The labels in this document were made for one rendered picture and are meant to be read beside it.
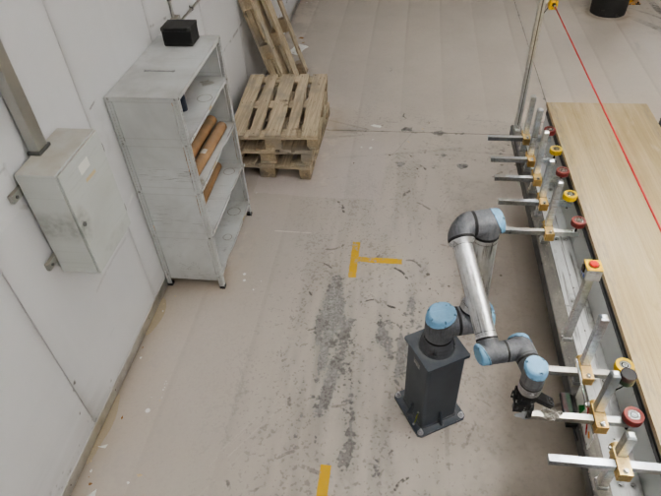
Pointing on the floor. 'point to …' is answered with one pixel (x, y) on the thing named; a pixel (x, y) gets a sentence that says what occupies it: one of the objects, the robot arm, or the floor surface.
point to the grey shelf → (189, 187)
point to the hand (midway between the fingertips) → (524, 416)
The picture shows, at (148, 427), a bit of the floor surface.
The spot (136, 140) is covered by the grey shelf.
